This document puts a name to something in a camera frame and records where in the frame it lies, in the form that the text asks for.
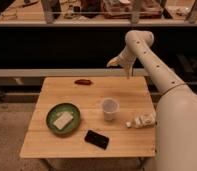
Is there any black smartphone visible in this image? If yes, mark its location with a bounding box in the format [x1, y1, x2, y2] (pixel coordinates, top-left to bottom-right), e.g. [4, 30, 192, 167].
[84, 130, 109, 149]

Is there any wooden folding table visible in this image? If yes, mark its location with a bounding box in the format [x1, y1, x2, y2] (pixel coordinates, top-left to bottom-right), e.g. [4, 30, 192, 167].
[20, 77, 155, 159]

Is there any background workbench shelf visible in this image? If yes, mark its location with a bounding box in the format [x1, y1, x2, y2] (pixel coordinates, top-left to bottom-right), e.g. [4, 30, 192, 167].
[0, 0, 197, 27]

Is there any clear plastic bottle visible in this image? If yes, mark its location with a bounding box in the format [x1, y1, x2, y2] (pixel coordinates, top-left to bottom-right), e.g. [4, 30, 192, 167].
[125, 113, 156, 129]

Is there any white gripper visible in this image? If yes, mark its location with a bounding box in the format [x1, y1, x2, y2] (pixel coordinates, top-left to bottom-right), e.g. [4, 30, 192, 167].
[107, 47, 136, 79]

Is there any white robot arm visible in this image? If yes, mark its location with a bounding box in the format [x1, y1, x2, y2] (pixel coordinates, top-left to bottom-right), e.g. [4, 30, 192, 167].
[108, 30, 197, 171]

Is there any white sponge block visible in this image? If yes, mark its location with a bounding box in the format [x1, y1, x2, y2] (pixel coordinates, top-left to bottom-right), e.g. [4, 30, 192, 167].
[53, 112, 73, 130]

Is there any green round plate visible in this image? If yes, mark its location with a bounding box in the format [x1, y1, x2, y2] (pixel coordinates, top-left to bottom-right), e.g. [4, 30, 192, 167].
[46, 103, 81, 136]

